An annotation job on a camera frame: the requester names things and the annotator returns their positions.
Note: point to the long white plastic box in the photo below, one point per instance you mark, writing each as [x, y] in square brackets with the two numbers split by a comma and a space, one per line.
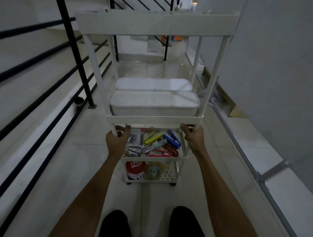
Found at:
[154, 102]

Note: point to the clear bag of pens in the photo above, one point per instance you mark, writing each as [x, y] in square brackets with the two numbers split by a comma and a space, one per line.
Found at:
[133, 140]

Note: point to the person's left forearm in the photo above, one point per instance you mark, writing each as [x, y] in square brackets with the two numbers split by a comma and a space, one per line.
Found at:
[90, 200]

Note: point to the clear green utility knife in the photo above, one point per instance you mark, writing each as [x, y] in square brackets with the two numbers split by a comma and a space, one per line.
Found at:
[154, 146]

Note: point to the white small cart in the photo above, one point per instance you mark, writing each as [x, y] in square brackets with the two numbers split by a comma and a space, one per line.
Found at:
[156, 24]

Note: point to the dark brown round object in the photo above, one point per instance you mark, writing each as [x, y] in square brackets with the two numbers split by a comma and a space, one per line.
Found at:
[78, 100]

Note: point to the person's left hand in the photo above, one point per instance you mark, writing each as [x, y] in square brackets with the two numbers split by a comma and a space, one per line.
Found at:
[117, 146]

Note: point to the white tiled staircase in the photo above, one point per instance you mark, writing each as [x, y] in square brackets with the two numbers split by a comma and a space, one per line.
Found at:
[137, 46]

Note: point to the red utility knife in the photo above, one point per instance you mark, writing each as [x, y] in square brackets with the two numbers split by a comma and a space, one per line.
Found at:
[172, 150]

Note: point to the black stair railing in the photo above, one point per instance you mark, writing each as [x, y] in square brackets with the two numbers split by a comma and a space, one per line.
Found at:
[165, 48]

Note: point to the person's right hand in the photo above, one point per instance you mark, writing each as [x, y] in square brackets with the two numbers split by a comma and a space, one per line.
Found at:
[195, 141]

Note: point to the red lidded round can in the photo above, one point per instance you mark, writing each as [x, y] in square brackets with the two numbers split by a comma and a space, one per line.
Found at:
[135, 168]

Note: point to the black metal railing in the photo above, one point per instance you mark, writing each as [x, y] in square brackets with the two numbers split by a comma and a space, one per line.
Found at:
[73, 53]

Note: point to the blue stapler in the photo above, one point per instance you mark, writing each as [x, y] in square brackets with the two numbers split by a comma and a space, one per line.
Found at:
[172, 140]

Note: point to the yellow stapler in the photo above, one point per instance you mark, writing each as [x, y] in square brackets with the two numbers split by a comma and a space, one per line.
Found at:
[152, 139]

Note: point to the person's right forearm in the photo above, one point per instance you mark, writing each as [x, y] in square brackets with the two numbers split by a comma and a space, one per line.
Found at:
[220, 195]

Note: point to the white rectangular container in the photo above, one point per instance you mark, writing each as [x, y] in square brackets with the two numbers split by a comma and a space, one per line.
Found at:
[154, 84]

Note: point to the grey metal stand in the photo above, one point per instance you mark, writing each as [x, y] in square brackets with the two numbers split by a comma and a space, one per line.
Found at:
[244, 151]

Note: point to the person's black trousers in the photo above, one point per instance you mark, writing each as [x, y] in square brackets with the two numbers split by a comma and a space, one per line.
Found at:
[112, 224]

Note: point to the red stapler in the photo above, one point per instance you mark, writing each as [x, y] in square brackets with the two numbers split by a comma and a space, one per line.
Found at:
[159, 154]

